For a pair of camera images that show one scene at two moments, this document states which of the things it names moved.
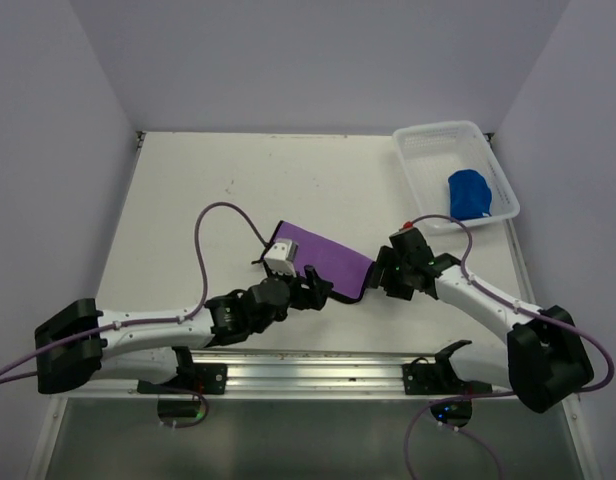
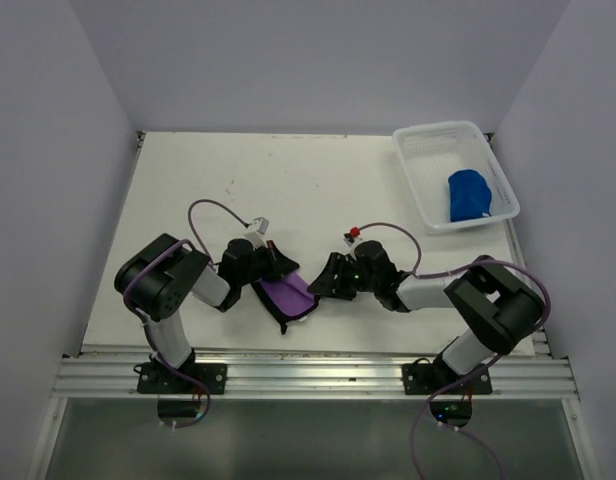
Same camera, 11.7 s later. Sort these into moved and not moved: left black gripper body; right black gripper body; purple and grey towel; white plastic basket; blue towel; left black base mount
Moved: purple and grey towel; left black gripper body; right black gripper body
Not moved: blue towel; white plastic basket; left black base mount
